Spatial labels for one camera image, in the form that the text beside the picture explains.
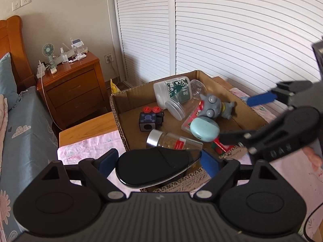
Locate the yellow bag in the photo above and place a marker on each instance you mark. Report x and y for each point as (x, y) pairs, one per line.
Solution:
(114, 88)

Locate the black computer mouse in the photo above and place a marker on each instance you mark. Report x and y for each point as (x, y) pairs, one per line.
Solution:
(151, 166)

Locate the wooden bed headboard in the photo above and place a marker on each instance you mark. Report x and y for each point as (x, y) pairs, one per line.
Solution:
(11, 40)

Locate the person's right hand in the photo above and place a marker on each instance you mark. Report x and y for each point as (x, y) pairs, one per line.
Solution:
(314, 157)

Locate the wooden nightstand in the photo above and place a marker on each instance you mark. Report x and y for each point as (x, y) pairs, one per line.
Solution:
(75, 90)

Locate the teal earbud case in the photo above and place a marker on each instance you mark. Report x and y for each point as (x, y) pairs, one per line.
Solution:
(203, 129)

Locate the pink quilt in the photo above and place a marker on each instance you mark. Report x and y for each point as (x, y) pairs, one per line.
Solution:
(3, 118)

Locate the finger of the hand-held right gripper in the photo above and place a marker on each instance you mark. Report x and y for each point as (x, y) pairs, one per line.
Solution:
(234, 137)
(261, 99)

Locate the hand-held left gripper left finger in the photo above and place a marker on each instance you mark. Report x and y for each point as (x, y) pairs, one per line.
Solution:
(108, 162)

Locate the clear small bottle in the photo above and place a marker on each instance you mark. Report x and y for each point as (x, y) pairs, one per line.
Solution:
(63, 56)

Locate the pink printed cloth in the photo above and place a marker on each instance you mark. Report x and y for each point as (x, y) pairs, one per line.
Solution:
(83, 148)

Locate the white power strip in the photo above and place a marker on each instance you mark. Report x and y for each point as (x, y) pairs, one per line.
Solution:
(41, 70)

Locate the clear plastic jar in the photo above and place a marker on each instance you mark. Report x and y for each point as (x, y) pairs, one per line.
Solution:
(176, 109)

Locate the cardboard box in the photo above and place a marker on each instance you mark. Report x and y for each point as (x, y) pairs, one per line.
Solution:
(131, 126)

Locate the grey toy figure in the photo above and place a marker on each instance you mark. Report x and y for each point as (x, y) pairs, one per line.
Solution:
(213, 105)

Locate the white louvered closet door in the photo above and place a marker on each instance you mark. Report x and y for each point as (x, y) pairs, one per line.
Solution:
(247, 35)
(143, 30)

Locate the blue pillow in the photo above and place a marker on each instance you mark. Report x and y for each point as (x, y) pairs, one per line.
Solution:
(6, 83)

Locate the white bottle with green label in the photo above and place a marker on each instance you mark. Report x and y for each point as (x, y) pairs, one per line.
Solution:
(174, 90)

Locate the blue-grey bed sheet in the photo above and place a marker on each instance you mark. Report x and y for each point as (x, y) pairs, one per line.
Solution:
(25, 143)

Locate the white wall switch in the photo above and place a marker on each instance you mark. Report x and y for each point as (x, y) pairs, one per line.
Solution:
(17, 4)

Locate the black cube toy red buttons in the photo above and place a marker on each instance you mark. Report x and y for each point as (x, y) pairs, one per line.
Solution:
(149, 123)

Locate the small green desk fan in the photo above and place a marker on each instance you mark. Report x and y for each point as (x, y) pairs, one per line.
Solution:
(48, 50)

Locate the white low wall socket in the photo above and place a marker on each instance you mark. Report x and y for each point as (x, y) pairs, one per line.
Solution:
(109, 57)

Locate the glass jar silver lid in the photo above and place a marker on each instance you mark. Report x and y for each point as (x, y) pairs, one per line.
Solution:
(171, 141)

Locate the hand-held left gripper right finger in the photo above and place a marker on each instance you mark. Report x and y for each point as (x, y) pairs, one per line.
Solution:
(210, 163)

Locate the clear phone stand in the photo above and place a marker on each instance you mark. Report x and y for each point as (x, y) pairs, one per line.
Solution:
(77, 48)

